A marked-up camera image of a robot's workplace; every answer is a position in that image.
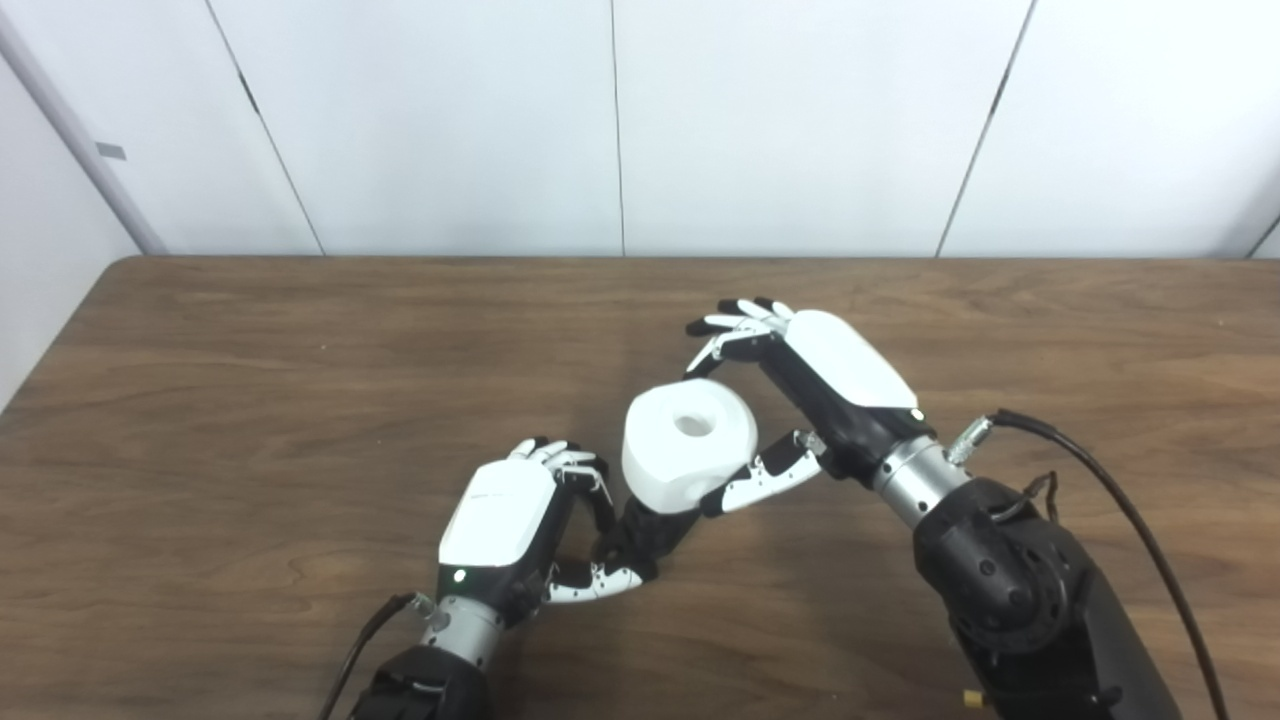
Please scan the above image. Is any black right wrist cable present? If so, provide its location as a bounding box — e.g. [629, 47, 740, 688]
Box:
[945, 408, 1231, 720]

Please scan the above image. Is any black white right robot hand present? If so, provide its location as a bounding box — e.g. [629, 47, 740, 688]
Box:
[685, 297, 936, 517]

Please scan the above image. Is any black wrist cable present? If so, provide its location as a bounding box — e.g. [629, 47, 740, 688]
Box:
[318, 592, 436, 720]
[945, 408, 1231, 720]

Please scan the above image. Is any thin black wire loop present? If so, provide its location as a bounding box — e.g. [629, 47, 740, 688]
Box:
[990, 470, 1061, 523]

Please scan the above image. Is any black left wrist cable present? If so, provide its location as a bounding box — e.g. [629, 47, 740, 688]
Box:
[318, 592, 436, 720]

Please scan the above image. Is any grey wall corner trim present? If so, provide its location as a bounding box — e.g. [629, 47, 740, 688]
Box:
[0, 8, 167, 257]

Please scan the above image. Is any round white plastic piece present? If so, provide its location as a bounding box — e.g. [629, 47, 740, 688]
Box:
[621, 378, 759, 516]

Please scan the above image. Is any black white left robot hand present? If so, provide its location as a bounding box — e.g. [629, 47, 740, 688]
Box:
[437, 437, 661, 626]

